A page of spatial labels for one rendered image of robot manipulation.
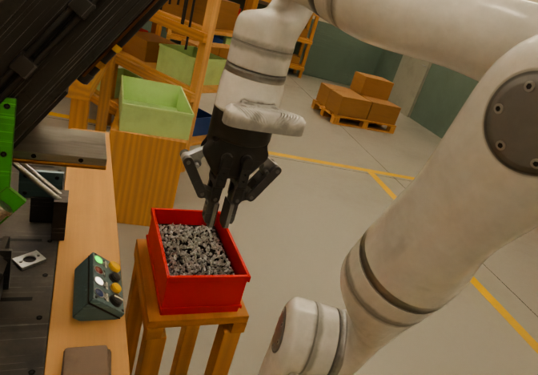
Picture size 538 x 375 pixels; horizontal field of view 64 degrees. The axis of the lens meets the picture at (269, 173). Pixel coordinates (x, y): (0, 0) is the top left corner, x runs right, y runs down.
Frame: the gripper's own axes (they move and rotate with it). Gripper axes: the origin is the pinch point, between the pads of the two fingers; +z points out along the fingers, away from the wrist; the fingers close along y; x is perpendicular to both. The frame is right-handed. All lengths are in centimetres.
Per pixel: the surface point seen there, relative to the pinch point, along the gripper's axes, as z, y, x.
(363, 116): 110, -395, -499
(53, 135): 17, 22, -59
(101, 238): 40, 9, -51
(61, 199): 29, 19, -51
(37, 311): 40, 21, -26
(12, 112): 5.1, 28.5, -39.9
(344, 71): 100, -564, -855
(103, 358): 36.9, 9.8, -10.4
